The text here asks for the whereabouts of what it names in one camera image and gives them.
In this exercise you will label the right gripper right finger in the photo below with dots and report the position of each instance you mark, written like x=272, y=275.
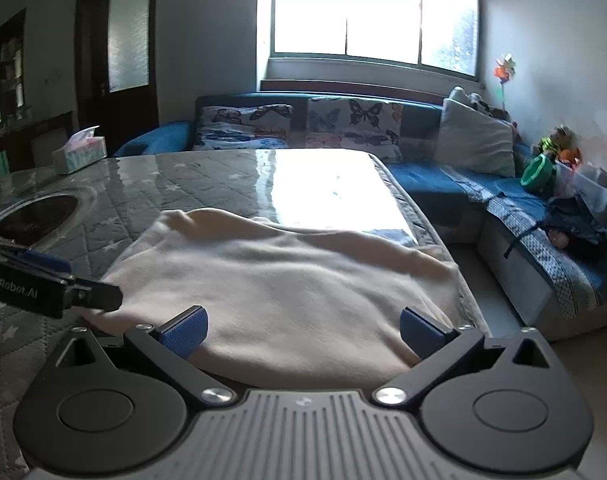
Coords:
x=441, y=350

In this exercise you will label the stuffed toy pile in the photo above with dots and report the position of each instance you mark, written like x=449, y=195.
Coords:
x=559, y=146

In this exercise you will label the green plastic bucket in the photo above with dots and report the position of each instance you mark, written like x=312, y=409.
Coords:
x=537, y=174

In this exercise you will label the dark blue clothes pile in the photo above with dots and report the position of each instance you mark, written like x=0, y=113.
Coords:
x=571, y=227

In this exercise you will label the butterfly pillow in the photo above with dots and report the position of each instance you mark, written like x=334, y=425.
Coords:
x=355, y=124
x=263, y=127

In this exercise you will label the blue sofa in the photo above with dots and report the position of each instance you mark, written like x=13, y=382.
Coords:
x=483, y=213

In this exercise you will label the left butterfly pillow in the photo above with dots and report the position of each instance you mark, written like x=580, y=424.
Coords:
x=263, y=127

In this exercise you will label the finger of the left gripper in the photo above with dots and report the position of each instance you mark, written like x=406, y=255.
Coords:
x=33, y=258
x=89, y=294

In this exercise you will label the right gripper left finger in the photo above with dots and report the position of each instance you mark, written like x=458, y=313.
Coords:
x=163, y=352

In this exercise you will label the dark wooden door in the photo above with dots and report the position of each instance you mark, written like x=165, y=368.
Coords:
x=115, y=68

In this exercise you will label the white tissue box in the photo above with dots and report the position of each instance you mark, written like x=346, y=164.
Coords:
x=83, y=149

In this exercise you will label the colourful pinwheel toy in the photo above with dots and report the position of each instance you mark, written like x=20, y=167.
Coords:
x=504, y=71

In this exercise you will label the window with green frame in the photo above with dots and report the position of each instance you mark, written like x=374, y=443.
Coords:
x=441, y=35

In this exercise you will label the clear plastic storage box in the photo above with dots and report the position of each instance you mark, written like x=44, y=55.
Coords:
x=569, y=182

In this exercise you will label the grey plain pillow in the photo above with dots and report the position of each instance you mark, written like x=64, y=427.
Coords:
x=470, y=138

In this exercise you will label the right butterfly pillow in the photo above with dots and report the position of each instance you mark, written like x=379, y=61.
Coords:
x=355, y=124

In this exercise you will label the round black induction cooktop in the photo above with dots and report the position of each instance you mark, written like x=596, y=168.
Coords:
x=32, y=220

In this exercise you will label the dark wooden cabinet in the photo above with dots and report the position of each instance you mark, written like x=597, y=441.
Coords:
x=25, y=143

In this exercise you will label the cream beige garment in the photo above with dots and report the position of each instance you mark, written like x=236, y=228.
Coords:
x=287, y=310

